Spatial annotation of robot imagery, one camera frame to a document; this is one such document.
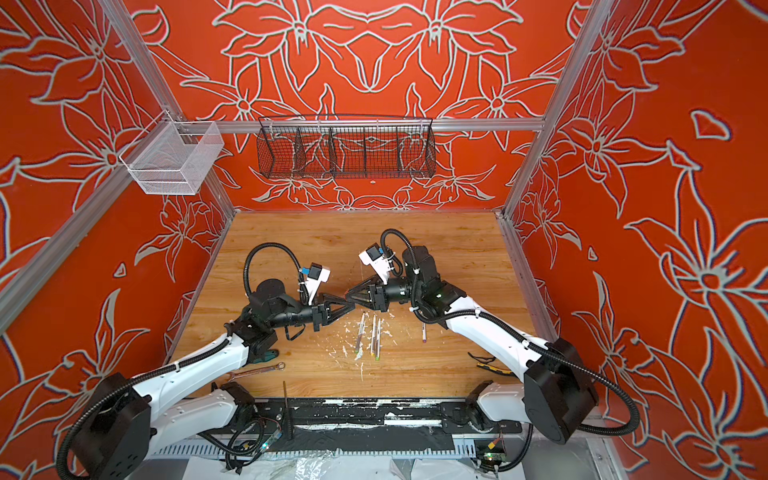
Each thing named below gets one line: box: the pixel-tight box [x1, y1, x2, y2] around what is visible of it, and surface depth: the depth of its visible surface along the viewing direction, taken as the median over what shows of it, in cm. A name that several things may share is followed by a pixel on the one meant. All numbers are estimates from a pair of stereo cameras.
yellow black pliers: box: [467, 352, 514, 375], surface depth 81 cm
